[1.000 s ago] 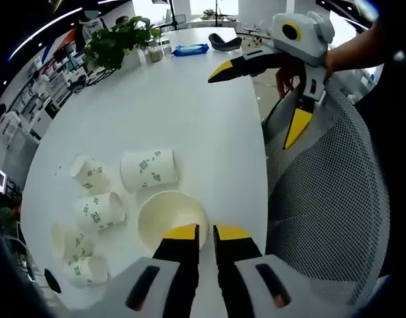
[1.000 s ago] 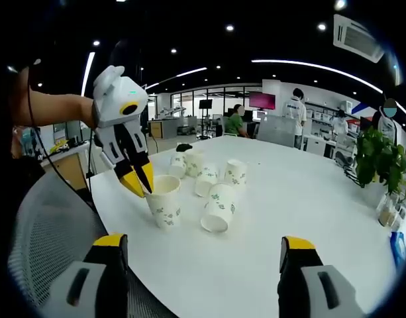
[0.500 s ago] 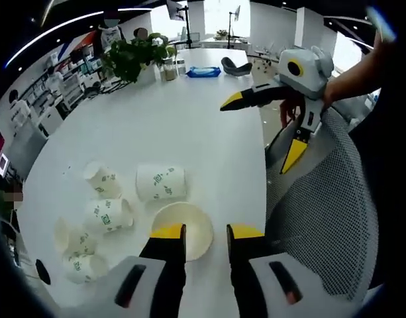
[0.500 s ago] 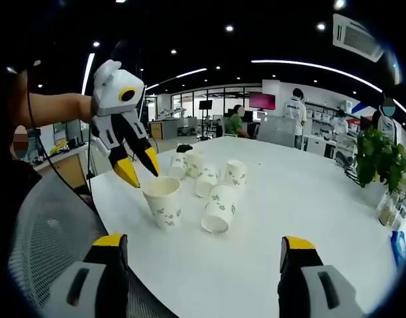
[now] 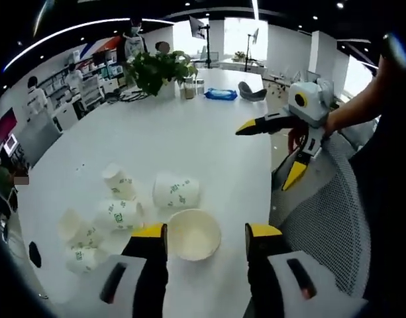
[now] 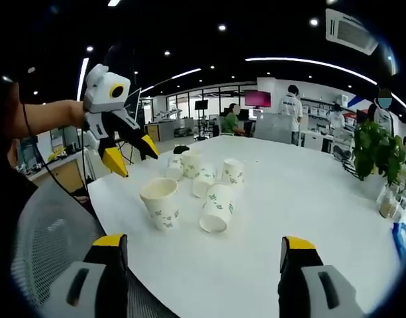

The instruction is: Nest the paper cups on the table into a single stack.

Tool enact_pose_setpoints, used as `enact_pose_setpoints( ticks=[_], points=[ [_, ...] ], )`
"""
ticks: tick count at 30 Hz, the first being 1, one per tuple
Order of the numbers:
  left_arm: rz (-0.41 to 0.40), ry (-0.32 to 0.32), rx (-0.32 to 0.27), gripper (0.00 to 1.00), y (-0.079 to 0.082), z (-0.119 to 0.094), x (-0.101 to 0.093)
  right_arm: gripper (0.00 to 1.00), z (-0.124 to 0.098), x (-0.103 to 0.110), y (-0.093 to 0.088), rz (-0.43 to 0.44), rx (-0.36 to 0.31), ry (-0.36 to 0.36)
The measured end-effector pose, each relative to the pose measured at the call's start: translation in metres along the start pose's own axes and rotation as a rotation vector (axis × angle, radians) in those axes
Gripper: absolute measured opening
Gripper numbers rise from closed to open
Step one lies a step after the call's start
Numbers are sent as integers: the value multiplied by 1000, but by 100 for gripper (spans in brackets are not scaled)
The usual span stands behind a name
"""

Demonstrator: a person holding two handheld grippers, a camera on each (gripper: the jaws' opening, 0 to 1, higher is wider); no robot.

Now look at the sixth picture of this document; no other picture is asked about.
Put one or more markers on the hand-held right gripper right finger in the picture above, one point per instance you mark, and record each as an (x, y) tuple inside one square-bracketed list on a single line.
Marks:
[(310, 291)]

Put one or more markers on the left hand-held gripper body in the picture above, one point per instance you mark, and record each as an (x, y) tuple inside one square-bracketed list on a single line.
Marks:
[(100, 96)]

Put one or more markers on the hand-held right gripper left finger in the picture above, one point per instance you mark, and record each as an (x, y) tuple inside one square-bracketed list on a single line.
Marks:
[(86, 281)]

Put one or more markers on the white paper cup green print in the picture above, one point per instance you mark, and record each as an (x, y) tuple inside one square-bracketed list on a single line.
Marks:
[(233, 170), (218, 207), (175, 169), (191, 164), (159, 208), (202, 182)]

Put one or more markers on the wooden cabinet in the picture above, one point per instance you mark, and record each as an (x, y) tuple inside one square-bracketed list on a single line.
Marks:
[(153, 130)]

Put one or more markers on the straight ceiling light strip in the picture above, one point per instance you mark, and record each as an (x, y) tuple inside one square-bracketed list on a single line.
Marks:
[(186, 73), (83, 77)]

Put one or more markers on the open laptop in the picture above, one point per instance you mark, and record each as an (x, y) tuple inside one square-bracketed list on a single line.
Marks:
[(134, 102)]

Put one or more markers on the small black object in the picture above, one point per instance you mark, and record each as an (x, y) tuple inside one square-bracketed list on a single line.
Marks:
[(181, 149)]

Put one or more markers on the grey mesh office chair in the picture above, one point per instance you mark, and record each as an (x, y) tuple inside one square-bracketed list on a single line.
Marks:
[(47, 232)]

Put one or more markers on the black monitor on stand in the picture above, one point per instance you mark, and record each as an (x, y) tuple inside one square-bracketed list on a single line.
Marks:
[(201, 104)]

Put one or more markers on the white table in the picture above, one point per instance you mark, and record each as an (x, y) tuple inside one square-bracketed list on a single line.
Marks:
[(288, 215)]

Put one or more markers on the blue wipes pack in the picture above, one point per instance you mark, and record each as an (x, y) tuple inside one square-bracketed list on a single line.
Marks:
[(401, 238)]

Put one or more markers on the glass jar with sand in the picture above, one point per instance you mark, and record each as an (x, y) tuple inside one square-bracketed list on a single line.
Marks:
[(388, 205)]

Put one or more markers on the pink screen monitor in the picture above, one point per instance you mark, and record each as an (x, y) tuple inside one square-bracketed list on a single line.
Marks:
[(257, 99)]

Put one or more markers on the green leafy plant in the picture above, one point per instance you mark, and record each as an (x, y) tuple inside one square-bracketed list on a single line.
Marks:
[(375, 149)]

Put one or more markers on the long curved ceiling light strip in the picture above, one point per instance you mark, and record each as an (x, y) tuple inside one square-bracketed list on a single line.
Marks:
[(288, 59)]

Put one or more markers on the white storage shelf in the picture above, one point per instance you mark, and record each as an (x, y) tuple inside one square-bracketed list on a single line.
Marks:
[(317, 111)]

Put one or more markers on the ceiling air conditioner unit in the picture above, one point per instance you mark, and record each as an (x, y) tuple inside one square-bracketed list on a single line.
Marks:
[(348, 31)]

